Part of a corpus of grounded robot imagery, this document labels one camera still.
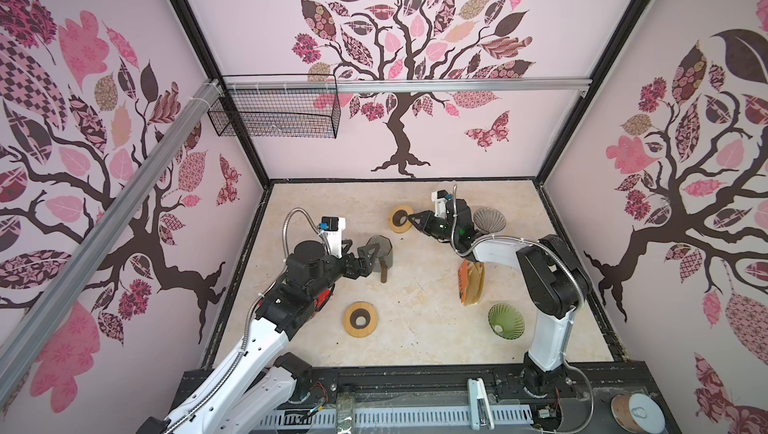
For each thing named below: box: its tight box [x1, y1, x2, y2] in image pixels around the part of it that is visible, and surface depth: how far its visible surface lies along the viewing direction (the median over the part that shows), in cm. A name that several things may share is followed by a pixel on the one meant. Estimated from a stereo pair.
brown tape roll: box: [610, 393, 666, 434], surface depth 67 cm
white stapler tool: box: [467, 378, 495, 431], surface depth 71 cm
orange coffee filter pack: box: [458, 259, 485, 306], surface depth 87 cm
